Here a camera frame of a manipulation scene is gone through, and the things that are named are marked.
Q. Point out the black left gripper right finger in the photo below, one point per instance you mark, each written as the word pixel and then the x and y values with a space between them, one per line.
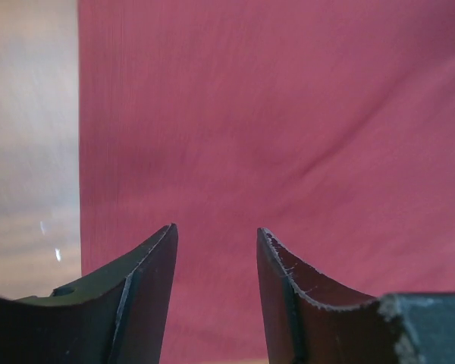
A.
pixel 311 318

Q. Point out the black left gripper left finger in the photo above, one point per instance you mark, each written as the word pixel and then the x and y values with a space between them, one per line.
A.
pixel 115 314

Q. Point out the dark red cloth napkin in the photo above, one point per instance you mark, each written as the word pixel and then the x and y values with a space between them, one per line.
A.
pixel 331 123

